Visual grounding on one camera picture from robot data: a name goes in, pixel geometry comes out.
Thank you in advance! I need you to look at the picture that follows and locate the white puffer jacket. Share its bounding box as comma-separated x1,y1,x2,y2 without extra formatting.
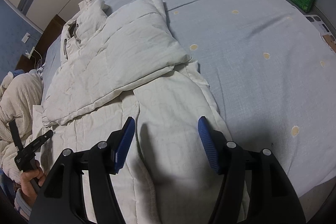
33,0,231,223

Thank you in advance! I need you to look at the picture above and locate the white wall socket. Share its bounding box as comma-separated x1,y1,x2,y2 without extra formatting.
22,32,31,43

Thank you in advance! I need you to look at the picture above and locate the brown wooden headboard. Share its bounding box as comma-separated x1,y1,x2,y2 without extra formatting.
15,14,66,72

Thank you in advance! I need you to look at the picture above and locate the cream knitted blanket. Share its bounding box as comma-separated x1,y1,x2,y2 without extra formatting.
1,71,43,183

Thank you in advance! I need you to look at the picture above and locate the white charger with cable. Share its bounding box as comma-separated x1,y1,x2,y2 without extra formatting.
26,47,43,69

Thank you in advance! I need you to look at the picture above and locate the left hand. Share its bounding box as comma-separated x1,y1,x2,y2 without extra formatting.
21,160,46,207

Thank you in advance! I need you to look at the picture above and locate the light blue bed sheet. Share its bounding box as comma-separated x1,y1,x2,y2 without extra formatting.
41,0,336,198

